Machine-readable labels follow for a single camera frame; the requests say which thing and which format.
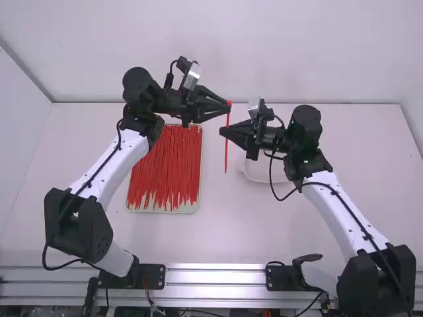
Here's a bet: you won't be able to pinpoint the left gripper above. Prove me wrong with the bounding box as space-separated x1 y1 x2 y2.
155 84 230 128

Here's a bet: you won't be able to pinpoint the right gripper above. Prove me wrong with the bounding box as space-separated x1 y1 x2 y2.
219 118 289 162

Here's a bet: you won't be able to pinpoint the orange cable tie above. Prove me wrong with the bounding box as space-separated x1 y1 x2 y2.
223 98 233 174

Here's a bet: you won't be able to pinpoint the white dish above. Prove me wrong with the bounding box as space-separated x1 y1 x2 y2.
235 148 300 184

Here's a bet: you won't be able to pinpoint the pale tray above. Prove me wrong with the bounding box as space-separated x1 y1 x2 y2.
124 122 206 215

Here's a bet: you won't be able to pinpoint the silver rails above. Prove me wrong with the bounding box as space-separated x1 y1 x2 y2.
0 262 423 311

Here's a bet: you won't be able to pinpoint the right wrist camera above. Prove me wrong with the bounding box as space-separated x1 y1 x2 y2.
247 95 275 122

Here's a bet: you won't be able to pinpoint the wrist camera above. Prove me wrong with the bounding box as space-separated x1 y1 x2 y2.
176 55 202 90
247 95 275 122

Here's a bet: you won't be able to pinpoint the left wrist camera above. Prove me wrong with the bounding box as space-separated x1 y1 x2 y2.
176 55 202 90

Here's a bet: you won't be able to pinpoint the black cable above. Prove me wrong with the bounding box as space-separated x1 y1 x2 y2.
41 243 100 272
163 59 179 89
268 145 303 202

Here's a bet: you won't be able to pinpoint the row of orange cable ties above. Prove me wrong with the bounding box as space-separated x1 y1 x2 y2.
128 124 203 211

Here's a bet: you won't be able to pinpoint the red wire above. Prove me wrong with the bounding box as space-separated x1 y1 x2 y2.
142 277 158 311

